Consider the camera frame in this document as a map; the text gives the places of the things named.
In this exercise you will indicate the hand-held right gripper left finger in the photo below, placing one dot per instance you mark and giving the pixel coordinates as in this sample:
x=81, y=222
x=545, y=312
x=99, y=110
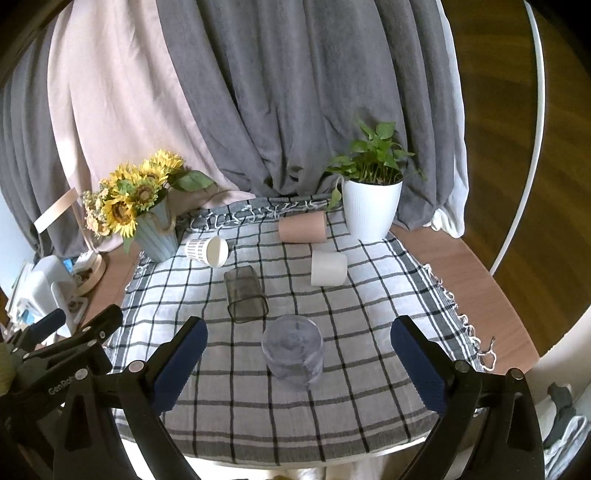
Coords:
x=181, y=362

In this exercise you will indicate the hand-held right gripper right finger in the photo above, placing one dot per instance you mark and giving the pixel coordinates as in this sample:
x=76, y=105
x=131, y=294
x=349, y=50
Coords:
x=419, y=364

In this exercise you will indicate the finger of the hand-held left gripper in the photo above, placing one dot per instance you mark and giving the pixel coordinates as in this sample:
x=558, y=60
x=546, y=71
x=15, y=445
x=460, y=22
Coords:
x=46, y=323
x=104, y=323

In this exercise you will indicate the dark translucent square cup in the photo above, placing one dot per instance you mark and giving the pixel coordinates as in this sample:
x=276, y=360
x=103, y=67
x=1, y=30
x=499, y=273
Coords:
x=244, y=295

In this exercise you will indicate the clear plastic cup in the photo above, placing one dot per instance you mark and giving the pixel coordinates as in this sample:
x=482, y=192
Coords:
x=293, y=353

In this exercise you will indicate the white patterned paper cup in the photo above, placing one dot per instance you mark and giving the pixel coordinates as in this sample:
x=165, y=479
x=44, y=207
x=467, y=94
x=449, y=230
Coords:
x=205, y=249

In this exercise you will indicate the plain white cup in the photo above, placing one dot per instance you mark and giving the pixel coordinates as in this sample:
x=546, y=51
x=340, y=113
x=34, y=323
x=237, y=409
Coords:
x=328, y=270

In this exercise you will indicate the pink cup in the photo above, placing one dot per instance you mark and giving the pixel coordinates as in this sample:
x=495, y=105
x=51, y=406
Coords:
x=302, y=227

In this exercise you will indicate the white appliance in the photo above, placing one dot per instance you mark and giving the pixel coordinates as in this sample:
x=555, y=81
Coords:
x=48, y=281

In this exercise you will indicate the black white checked tablecloth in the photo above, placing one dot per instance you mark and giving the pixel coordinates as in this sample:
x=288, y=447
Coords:
x=369, y=323

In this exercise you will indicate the blue ribbed vase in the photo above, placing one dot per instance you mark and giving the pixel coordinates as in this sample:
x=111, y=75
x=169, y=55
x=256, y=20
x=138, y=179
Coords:
x=159, y=237

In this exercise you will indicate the sunflower bouquet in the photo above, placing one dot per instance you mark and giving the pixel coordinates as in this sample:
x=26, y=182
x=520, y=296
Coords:
x=124, y=198

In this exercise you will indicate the grey cloth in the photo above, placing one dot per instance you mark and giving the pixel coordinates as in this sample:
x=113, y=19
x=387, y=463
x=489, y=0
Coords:
x=561, y=397

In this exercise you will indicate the white cloth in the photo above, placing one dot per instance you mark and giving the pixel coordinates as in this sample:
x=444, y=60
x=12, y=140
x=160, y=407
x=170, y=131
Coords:
x=563, y=438

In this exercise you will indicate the green plant in white pot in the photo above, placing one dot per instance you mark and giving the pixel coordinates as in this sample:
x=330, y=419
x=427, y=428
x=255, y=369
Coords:
x=371, y=207

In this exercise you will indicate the narrow grey curtain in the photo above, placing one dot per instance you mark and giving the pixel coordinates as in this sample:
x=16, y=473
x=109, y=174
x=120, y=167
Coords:
x=32, y=152

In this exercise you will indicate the white sheer curtain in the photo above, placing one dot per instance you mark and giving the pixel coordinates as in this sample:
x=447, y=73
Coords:
x=455, y=184

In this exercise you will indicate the pink curtain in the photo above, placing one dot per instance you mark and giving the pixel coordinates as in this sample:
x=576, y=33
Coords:
x=120, y=101

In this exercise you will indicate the wide grey curtain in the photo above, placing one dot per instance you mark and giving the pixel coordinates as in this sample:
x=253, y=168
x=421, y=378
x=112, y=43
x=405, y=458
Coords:
x=300, y=92

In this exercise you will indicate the white hoop frame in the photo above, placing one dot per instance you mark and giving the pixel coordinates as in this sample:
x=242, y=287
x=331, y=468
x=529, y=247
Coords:
x=535, y=138

